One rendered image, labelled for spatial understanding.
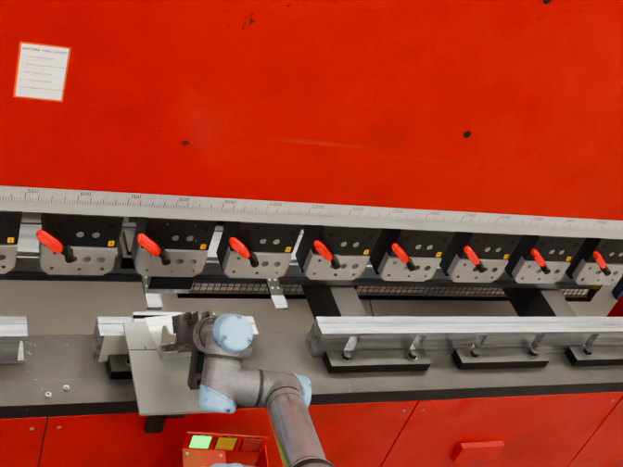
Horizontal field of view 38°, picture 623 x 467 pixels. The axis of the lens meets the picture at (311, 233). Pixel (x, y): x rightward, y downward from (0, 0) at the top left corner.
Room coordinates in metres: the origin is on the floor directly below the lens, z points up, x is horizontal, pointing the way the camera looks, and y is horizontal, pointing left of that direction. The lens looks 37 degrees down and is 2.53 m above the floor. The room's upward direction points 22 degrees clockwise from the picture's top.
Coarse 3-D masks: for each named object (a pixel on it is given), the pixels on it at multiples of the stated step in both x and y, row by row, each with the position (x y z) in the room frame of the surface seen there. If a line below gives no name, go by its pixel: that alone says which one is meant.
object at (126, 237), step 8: (128, 232) 1.72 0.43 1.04; (120, 240) 1.69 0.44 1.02; (128, 240) 1.69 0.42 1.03; (120, 248) 1.67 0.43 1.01; (128, 248) 1.66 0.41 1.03; (120, 256) 1.66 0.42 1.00; (128, 256) 1.65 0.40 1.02; (120, 264) 1.65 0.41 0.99; (128, 264) 1.65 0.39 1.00; (144, 280) 1.61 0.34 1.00; (144, 288) 1.58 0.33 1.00; (152, 296) 1.57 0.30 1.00; (152, 304) 1.54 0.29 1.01; (160, 304) 1.55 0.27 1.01
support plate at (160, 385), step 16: (128, 336) 1.42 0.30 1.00; (144, 336) 1.44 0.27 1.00; (128, 352) 1.38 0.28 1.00; (144, 352) 1.40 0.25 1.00; (144, 368) 1.35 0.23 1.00; (160, 368) 1.37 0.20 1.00; (176, 368) 1.39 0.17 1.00; (144, 384) 1.31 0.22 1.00; (160, 384) 1.33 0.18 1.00; (176, 384) 1.34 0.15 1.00; (144, 400) 1.27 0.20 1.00; (160, 400) 1.28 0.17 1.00; (176, 400) 1.30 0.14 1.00; (192, 400) 1.32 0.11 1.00
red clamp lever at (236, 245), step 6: (234, 240) 1.50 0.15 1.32; (234, 246) 1.49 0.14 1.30; (240, 246) 1.50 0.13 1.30; (246, 246) 1.53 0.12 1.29; (240, 252) 1.50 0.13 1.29; (246, 252) 1.51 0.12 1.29; (252, 252) 1.55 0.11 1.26; (246, 258) 1.51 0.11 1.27; (252, 258) 1.53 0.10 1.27; (252, 264) 1.52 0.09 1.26; (258, 264) 1.52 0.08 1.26
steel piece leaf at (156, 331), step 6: (162, 324) 1.50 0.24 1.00; (168, 324) 1.50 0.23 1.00; (150, 330) 1.46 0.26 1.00; (156, 330) 1.47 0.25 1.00; (156, 336) 1.45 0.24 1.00; (156, 342) 1.44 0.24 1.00; (162, 354) 1.39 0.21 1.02; (168, 354) 1.40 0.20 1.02; (174, 354) 1.41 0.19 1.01; (180, 354) 1.42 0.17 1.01; (186, 354) 1.43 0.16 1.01
